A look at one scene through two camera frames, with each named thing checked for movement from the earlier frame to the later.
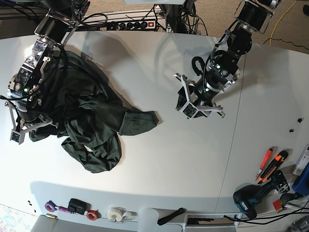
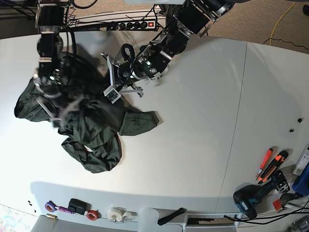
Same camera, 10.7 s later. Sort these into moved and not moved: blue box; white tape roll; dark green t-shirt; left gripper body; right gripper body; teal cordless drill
Moved: right gripper body; left gripper body
Not moved: white tape roll; blue box; dark green t-shirt; teal cordless drill
